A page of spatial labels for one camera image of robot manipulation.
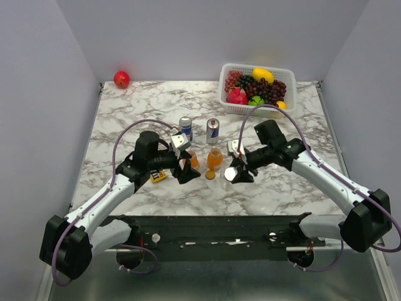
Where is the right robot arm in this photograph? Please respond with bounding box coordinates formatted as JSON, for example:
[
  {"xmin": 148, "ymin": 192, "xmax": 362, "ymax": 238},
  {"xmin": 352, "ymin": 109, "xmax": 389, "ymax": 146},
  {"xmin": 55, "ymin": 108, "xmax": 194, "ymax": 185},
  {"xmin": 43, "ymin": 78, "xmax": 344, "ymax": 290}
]
[{"xmin": 225, "ymin": 120, "xmax": 392, "ymax": 253}]

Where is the red apple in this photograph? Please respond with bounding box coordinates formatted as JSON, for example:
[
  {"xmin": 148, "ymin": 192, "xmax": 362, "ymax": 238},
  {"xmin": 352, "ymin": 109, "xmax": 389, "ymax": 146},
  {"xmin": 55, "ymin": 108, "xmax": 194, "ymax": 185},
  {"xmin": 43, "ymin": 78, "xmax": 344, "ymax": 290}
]
[{"xmin": 113, "ymin": 71, "xmax": 130, "ymax": 89}]

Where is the purple cable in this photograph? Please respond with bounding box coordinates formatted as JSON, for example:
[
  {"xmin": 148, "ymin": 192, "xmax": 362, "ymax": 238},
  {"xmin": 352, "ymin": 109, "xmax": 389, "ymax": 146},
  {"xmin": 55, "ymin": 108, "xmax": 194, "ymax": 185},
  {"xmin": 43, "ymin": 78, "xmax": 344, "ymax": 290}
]
[
  {"xmin": 51, "ymin": 119, "xmax": 181, "ymax": 287},
  {"xmin": 238, "ymin": 104, "xmax": 401, "ymax": 272}
]

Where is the dark red grape bunch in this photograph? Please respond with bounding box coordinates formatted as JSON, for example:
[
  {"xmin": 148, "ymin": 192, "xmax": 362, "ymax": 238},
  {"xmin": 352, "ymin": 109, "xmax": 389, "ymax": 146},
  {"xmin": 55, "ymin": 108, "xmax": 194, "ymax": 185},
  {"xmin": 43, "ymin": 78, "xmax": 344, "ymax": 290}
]
[{"xmin": 245, "ymin": 78, "xmax": 286, "ymax": 107}]

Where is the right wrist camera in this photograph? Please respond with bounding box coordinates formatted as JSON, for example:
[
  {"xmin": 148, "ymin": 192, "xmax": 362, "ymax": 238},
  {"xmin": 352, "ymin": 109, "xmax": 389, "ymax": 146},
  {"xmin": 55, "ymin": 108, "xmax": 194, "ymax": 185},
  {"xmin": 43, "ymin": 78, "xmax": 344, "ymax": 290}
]
[{"xmin": 227, "ymin": 139, "xmax": 244, "ymax": 158}]

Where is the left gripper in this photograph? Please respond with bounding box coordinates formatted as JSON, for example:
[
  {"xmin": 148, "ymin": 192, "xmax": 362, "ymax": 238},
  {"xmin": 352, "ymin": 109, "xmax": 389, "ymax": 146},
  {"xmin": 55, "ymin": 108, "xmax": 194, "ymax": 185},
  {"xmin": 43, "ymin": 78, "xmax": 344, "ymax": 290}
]
[{"xmin": 148, "ymin": 149, "xmax": 201, "ymax": 184}]

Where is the blue energy can left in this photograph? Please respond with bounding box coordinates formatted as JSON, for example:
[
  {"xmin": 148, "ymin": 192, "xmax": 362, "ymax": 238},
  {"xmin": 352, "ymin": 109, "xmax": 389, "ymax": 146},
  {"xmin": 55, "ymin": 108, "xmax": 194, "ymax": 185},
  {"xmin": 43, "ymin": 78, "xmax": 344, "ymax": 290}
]
[{"xmin": 179, "ymin": 116, "xmax": 193, "ymax": 142}]

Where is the orange juice bottle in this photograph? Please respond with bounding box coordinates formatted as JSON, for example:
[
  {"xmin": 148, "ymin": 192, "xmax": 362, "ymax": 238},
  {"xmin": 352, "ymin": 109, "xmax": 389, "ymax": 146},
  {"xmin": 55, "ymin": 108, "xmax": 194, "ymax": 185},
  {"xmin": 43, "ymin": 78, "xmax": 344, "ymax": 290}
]
[
  {"xmin": 207, "ymin": 148, "xmax": 224, "ymax": 171},
  {"xmin": 187, "ymin": 150, "xmax": 199, "ymax": 171}
]

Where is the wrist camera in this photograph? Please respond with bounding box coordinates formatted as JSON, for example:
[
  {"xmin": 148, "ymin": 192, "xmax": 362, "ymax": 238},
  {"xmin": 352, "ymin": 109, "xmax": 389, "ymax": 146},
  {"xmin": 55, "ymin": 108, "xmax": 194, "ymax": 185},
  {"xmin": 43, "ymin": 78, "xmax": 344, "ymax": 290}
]
[
  {"xmin": 227, "ymin": 139, "xmax": 244, "ymax": 158},
  {"xmin": 170, "ymin": 134, "xmax": 190, "ymax": 158}
]

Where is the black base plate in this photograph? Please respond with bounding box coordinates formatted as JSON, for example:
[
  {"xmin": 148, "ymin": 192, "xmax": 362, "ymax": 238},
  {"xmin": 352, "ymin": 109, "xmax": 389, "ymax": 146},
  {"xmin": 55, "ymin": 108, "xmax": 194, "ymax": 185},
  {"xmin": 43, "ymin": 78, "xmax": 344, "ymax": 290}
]
[{"xmin": 64, "ymin": 214, "xmax": 364, "ymax": 263}]

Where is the green round fruit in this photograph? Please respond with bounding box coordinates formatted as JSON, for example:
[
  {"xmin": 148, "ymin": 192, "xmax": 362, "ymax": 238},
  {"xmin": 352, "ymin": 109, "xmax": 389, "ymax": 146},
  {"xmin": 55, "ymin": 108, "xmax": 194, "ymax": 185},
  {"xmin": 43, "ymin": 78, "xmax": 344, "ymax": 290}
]
[{"xmin": 248, "ymin": 96, "xmax": 265, "ymax": 107}]

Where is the aluminium rail frame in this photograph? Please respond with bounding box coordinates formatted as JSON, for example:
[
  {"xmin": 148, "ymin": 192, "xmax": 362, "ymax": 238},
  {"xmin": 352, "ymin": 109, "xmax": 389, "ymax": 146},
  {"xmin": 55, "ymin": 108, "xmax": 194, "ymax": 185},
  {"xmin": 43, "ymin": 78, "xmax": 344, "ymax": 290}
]
[{"xmin": 37, "ymin": 239, "xmax": 400, "ymax": 300}]

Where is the black grape bunch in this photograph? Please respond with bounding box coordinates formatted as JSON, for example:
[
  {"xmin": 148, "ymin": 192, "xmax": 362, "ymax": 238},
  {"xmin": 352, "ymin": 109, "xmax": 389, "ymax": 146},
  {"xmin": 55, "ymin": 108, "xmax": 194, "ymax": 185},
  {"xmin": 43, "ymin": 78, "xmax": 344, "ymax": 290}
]
[{"xmin": 236, "ymin": 75, "xmax": 255, "ymax": 90}]

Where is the yellow candy packet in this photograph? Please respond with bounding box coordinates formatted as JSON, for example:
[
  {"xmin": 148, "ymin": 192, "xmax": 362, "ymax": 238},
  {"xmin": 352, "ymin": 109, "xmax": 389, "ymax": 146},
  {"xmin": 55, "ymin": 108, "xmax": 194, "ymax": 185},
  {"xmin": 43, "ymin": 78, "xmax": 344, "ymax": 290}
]
[{"xmin": 150, "ymin": 170, "xmax": 167, "ymax": 183}]

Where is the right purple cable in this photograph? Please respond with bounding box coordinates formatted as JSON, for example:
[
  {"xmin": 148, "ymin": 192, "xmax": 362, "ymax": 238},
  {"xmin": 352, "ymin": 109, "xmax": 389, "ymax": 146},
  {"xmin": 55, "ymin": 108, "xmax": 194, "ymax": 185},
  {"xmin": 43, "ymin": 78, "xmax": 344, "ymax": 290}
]
[{"xmin": 238, "ymin": 104, "xmax": 401, "ymax": 272}]

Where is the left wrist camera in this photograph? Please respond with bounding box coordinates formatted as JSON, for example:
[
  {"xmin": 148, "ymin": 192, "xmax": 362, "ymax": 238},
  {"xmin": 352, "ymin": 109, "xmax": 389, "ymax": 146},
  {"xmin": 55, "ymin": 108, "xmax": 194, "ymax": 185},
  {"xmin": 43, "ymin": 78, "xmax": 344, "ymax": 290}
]
[{"xmin": 170, "ymin": 134, "xmax": 190, "ymax": 158}]

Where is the orange juice bottle right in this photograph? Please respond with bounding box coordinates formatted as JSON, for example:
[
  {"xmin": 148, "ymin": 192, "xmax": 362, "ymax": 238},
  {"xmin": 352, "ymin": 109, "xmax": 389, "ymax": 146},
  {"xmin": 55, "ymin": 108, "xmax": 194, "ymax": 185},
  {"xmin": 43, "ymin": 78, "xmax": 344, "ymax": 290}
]
[{"xmin": 207, "ymin": 148, "xmax": 224, "ymax": 171}]

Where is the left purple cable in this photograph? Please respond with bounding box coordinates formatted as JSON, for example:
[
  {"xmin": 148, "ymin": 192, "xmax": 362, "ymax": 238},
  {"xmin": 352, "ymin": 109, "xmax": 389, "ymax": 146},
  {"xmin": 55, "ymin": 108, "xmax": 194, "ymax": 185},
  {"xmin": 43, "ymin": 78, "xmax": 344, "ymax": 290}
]
[{"xmin": 51, "ymin": 119, "xmax": 181, "ymax": 287}]

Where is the gold bottle cap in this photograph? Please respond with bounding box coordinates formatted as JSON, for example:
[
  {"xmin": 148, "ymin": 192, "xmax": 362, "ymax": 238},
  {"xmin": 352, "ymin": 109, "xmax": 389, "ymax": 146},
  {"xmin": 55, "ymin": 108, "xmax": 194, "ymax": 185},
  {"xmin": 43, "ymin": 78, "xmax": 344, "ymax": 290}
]
[{"xmin": 206, "ymin": 170, "xmax": 216, "ymax": 180}]

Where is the orange juice bottle left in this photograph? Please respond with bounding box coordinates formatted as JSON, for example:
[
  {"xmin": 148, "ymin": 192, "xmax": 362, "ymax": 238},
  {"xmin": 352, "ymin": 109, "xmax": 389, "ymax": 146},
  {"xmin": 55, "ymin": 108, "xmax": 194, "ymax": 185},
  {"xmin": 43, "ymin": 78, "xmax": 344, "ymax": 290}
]
[{"xmin": 187, "ymin": 150, "xmax": 199, "ymax": 171}]

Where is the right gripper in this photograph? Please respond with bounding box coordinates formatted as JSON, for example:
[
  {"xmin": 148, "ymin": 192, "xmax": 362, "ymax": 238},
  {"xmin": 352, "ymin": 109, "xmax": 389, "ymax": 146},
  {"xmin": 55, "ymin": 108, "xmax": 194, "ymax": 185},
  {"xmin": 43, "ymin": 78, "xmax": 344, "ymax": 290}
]
[{"xmin": 229, "ymin": 145, "xmax": 273, "ymax": 184}]

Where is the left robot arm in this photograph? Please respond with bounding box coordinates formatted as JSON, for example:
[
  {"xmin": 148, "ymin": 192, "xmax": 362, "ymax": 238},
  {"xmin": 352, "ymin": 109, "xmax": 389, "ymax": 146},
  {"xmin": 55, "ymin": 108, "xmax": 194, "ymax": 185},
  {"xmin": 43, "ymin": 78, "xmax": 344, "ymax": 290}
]
[{"xmin": 39, "ymin": 130, "xmax": 200, "ymax": 285}]

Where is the blue silver energy can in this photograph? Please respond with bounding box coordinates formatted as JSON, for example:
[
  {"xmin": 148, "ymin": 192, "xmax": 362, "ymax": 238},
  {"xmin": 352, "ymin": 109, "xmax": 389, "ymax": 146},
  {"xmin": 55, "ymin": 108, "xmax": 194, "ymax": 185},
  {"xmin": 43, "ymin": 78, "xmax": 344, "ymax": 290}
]
[{"xmin": 206, "ymin": 118, "xmax": 220, "ymax": 145}]

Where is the light red grape bunch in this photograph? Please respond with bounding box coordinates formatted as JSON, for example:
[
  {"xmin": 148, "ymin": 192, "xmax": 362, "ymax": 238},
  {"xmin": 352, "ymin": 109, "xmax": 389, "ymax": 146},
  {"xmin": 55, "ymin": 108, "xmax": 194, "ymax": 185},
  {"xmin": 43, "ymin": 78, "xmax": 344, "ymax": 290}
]
[{"xmin": 224, "ymin": 70, "xmax": 242, "ymax": 93}]

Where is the red dragon fruit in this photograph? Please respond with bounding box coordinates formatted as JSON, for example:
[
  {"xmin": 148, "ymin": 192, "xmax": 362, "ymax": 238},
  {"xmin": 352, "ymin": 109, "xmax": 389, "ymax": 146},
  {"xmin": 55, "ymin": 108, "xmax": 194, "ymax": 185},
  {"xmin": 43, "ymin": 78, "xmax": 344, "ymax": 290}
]
[{"xmin": 226, "ymin": 87, "xmax": 248, "ymax": 105}]

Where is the silver jar lid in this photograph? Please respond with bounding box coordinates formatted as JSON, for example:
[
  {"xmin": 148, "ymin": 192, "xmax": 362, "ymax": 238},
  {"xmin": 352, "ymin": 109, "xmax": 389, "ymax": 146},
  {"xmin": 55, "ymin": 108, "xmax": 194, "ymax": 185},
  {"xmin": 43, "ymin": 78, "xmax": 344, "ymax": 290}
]
[{"xmin": 224, "ymin": 167, "xmax": 237, "ymax": 182}]

